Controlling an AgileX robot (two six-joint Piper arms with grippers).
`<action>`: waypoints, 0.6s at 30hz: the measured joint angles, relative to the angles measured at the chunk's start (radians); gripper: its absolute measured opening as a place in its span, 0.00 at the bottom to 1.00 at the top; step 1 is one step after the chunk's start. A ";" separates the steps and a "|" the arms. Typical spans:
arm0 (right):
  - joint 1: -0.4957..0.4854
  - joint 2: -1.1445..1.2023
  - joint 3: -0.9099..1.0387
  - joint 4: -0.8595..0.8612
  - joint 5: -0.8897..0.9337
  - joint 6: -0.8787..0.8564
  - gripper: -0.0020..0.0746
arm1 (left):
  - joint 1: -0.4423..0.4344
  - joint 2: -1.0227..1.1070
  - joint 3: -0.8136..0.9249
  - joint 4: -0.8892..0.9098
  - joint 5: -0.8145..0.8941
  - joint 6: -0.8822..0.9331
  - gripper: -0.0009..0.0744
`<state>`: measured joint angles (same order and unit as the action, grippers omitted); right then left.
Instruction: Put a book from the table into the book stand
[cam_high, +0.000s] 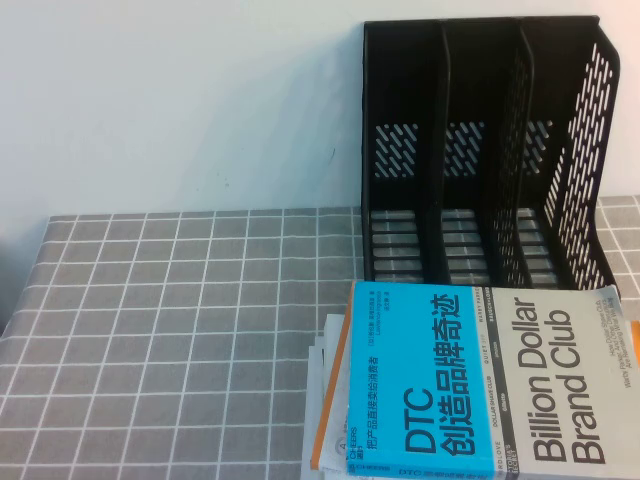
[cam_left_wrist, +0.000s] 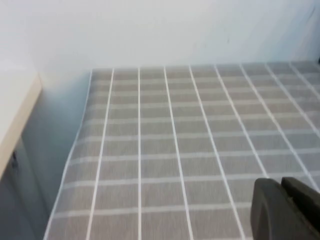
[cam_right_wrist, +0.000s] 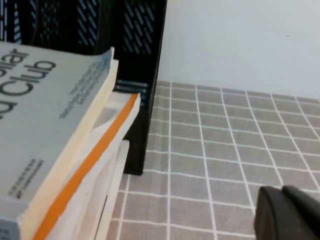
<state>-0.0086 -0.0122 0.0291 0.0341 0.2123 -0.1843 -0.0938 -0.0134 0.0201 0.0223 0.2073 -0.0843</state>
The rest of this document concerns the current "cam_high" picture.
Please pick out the blue grey paperback book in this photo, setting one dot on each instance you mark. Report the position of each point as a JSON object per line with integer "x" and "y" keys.
{"x": 450, "y": 380}

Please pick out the grey white book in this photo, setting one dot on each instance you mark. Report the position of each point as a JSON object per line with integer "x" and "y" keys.
{"x": 331, "y": 327}
{"x": 312, "y": 400}

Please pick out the black perforated book stand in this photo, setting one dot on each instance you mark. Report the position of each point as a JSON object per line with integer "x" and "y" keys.
{"x": 430, "y": 100}

